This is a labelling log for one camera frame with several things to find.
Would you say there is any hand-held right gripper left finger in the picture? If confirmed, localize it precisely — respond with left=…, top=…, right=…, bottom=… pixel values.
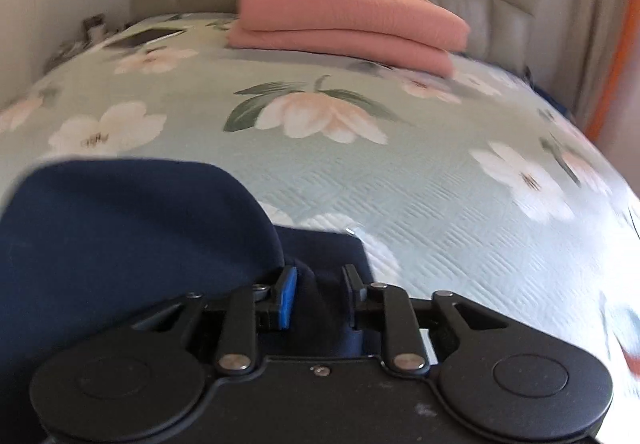
left=131, top=266, right=299, bottom=375

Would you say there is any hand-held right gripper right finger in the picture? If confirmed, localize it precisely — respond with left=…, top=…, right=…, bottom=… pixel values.
left=341, top=264, right=507, bottom=373

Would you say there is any navy blue hooded jacket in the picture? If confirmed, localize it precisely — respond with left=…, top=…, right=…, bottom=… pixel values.
left=0, top=159, right=373, bottom=444

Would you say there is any green floral bedspread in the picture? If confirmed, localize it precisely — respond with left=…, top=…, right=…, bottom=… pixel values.
left=0, top=12, right=640, bottom=425

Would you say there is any folded pink blanket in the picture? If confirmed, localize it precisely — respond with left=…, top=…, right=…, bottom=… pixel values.
left=226, top=0, right=471, bottom=77

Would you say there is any dark tablet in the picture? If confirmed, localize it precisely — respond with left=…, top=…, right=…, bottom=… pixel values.
left=107, top=28, right=189, bottom=49

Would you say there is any grey nightstand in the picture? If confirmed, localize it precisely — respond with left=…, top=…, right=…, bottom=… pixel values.
left=46, top=31, right=123, bottom=72

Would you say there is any beige curtain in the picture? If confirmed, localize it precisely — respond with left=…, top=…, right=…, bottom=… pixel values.
left=550, top=0, right=640, bottom=145

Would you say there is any white wardrobe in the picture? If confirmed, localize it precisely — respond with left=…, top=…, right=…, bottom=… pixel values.
left=0, top=0, right=48, bottom=94

